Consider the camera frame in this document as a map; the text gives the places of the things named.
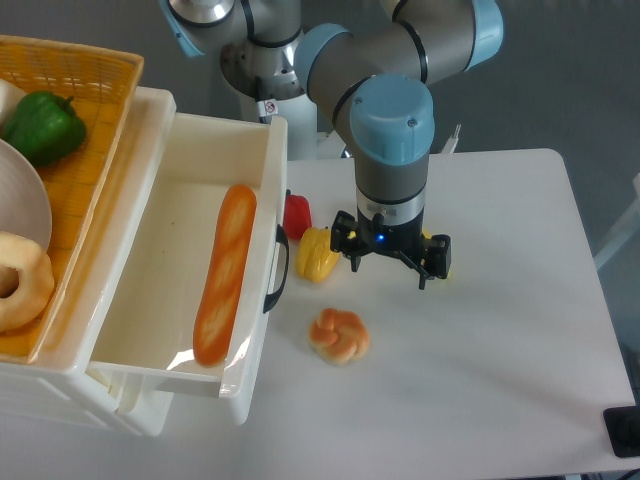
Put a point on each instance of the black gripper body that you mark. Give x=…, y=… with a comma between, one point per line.
x=383, y=239

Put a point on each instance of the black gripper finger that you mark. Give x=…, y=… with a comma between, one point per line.
x=413, y=256
x=345, y=238

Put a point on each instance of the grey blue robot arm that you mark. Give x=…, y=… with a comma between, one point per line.
x=373, y=90

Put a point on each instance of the white drawer cabinet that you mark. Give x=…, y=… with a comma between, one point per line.
x=56, y=386

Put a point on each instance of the yellow toy banana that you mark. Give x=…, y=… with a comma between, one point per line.
x=438, y=255

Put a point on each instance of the yellow toy bell pepper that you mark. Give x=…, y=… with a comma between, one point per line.
x=315, y=259

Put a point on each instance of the red toy bell pepper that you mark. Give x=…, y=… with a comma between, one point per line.
x=297, y=216

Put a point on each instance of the knotted toy bread roll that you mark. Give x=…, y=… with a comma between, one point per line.
x=339, y=337

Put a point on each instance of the orange toy baguette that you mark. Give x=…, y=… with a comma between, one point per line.
x=216, y=314

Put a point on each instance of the black device at edge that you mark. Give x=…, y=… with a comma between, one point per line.
x=622, y=425

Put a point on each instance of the yellow woven basket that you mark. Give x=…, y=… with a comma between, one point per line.
x=102, y=83

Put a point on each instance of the green toy bell pepper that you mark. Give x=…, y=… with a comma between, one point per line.
x=44, y=128

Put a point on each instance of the white plate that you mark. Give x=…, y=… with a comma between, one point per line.
x=25, y=205

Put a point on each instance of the white toy vegetable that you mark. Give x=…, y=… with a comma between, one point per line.
x=10, y=96

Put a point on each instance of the white frame at right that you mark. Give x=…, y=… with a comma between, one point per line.
x=621, y=232

